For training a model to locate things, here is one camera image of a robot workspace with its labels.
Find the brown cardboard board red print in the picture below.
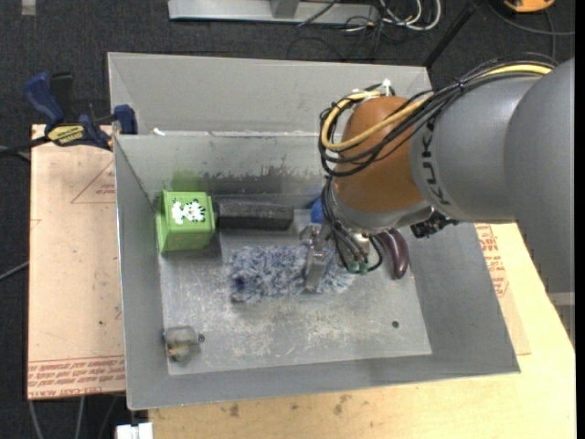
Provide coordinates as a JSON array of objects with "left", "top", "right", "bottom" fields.
[{"left": 27, "top": 123, "right": 533, "bottom": 401}]

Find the purple toy eggplant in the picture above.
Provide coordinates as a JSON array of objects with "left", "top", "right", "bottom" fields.
[{"left": 378, "top": 228, "right": 410, "bottom": 281}]

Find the green box with tiger print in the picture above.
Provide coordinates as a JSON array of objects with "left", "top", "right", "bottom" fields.
[{"left": 155, "top": 189, "right": 217, "bottom": 254}]

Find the grey metal bin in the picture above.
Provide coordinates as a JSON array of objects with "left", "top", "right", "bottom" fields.
[{"left": 107, "top": 51, "right": 522, "bottom": 411}]

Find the clear glass thing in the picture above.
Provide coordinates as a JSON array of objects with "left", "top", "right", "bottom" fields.
[{"left": 162, "top": 325, "right": 203, "bottom": 363}]

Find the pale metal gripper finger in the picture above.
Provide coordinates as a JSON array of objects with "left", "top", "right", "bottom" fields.
[
  {"left": 303, "top": 246, "right": 329, "bottom": 294},
  {"left": 298, "top": 224, "right": 322, "bottom": 258}
]

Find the blue and white fluffy cloth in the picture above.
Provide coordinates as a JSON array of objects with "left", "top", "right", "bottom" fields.
[{"left": 228, "top": 243, "right": 356, "bottom": 299}]

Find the dark green flat block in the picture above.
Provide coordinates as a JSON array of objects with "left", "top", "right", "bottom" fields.
[{"left": 217, "top": 199, "right": 295, "bottom": 232}]

